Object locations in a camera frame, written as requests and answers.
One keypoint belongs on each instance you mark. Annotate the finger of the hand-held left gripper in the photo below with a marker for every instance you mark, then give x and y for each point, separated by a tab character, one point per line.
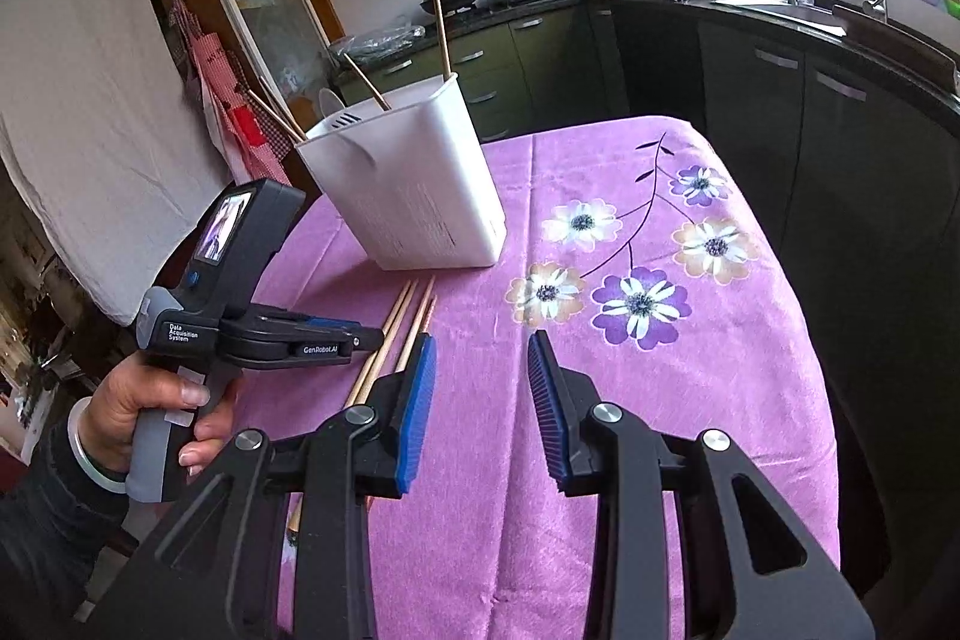
300	318
300	349

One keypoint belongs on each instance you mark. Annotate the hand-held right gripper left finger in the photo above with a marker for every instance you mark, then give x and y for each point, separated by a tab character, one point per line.
416	415

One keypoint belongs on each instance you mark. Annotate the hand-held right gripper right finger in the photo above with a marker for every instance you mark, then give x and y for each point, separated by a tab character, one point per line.
547	415

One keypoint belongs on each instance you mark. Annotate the light wooden chopstick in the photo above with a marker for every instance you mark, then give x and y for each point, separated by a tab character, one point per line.
442	33
379	344
401	332
276	117
366	83

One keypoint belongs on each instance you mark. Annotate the reddish wooden chopstick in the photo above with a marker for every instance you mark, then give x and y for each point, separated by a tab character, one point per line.
420	325

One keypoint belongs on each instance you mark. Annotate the translucent plastic spoon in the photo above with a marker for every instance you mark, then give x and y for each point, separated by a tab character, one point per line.
331	104

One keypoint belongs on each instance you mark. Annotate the white plastic utensil holder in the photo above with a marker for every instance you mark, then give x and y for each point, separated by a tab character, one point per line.
420	197

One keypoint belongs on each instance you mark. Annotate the person's left forearm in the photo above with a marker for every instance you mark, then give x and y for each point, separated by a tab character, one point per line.
52	535

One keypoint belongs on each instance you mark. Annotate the person's left hand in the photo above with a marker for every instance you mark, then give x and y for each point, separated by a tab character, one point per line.
120	407

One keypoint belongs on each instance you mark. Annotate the red checkered apron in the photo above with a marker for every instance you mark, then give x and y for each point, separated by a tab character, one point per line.
266	149

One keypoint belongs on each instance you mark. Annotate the purple floral tablecloth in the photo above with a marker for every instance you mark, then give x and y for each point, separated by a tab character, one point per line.
675	385

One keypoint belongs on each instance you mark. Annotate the pink printed apron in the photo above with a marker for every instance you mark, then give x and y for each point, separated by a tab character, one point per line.
217	78

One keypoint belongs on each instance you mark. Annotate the white hanging sheet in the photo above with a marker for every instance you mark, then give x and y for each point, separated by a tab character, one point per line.
82	108

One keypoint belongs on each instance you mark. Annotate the clear plastic bag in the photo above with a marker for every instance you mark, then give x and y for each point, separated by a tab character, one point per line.
386	44

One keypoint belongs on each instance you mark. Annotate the green base cabinets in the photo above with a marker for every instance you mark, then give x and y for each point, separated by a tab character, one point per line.
540	63

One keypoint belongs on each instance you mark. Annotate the dark base cabinets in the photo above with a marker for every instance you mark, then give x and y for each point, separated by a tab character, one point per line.
750	123

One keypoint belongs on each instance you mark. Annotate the gas stove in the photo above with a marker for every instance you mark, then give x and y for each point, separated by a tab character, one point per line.
525	0

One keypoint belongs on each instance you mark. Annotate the steel sink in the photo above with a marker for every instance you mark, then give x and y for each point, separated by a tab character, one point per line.
795	14

